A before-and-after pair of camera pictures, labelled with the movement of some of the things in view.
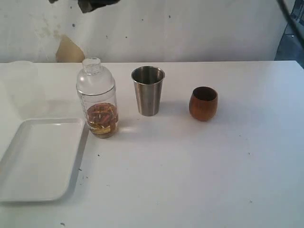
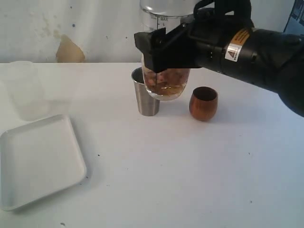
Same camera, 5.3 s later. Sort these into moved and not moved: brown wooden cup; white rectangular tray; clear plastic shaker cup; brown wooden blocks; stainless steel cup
Moved: clear plastic shaker cup; brown wooden blocks; white rectangular tray
Not moved: stainless steel cup; brown wooden cup
